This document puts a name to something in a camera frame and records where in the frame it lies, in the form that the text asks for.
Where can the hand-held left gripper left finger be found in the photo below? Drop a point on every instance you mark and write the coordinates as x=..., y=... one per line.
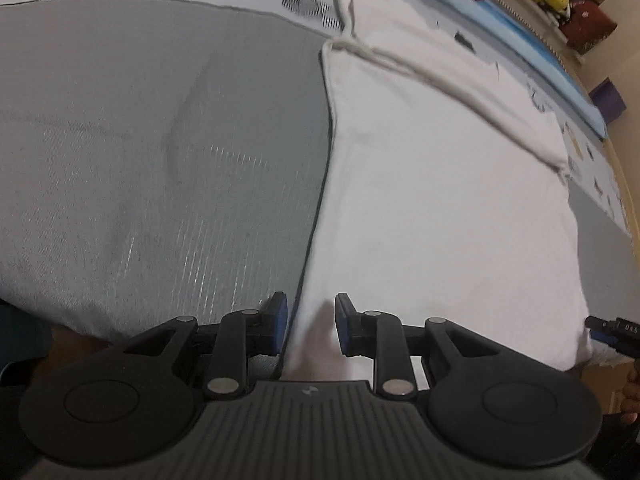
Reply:
x=279, y=321

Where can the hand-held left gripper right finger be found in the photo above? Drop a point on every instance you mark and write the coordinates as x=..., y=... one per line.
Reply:
x=343, y=325

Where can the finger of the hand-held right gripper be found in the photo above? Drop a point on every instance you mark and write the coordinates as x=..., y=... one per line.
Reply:
x=602, y=329

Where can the white long-sleeve shirt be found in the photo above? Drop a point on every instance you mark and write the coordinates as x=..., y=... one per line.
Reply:
x=425, y=210

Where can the person's right hand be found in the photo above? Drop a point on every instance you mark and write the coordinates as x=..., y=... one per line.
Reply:
x=632, y=392

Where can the purple box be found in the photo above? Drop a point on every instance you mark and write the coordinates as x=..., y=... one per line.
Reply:
x=609, y=101

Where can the grey printed bed sheet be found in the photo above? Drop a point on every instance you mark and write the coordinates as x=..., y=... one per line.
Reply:
x=125, y=135

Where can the light blue sheet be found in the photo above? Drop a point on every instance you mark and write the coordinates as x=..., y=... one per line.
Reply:
x=545, y=60

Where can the white window sill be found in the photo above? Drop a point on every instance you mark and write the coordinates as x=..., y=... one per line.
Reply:
x=555, y=35

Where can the dark red cushion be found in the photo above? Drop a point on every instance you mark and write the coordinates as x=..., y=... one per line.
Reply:
x=590, y=22

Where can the wooden bed frame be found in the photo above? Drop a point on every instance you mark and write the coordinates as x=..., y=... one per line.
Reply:
x=625, y=185

